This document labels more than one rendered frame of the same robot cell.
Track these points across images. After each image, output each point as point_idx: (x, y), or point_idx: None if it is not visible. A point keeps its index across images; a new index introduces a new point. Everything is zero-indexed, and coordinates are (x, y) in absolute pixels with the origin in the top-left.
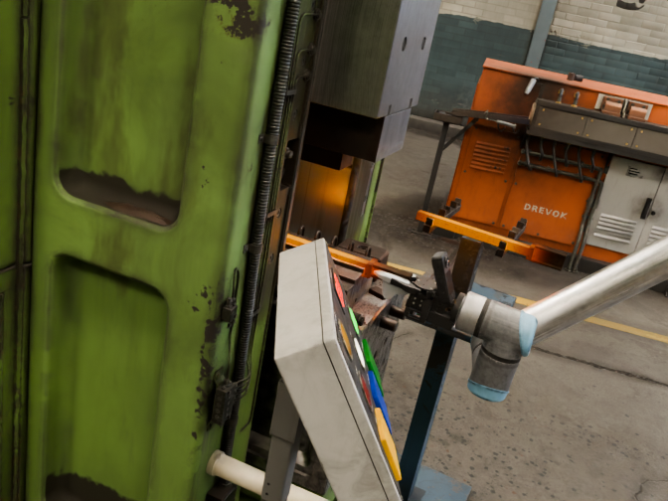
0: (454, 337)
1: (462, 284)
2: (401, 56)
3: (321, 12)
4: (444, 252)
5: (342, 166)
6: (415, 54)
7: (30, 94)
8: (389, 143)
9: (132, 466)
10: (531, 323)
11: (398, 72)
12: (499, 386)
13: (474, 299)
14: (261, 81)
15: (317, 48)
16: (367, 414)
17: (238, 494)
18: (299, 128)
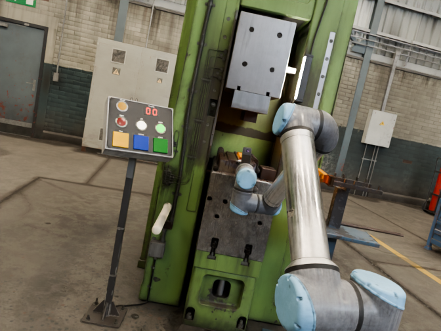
0: None
1: (330, 213)
2: (243, 67)
3: (226, 58)
4: (249, 148)
5: (245, 119)
6: (261, 71)
7: None
8: (245, 104)
9: None
10: (243, 169)
11: (242, 73)
12: (232, 201)
13: (243, 163)
14: (187, 71)
15: (224, 69)
16: (107, 117)
17: (188, 245)
18: (218, 96)
